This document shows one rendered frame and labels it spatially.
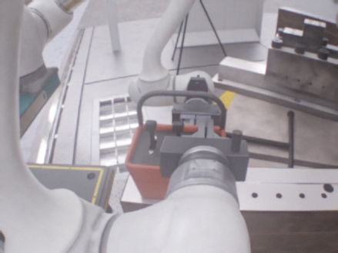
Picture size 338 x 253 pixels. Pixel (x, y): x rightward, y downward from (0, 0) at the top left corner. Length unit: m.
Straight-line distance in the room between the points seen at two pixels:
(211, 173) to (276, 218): 0.35
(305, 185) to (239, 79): 1.17
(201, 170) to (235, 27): 3.50
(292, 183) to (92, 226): 0.51
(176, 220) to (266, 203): 0.40
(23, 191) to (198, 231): 0.15
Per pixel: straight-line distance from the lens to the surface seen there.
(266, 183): 0.64
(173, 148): 0.38
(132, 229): 0.24
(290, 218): 0.63
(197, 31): 3.54
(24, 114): 0.76
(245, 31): 3.80
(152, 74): 0.82
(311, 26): 1.57
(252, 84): 1.72
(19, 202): 0.23
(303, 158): 1.32
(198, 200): 0.24
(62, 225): 0.25
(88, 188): 1.14
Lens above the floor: 1.16
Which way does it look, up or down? 38 degrees down
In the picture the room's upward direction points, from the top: 3 degrees counter-clockwise
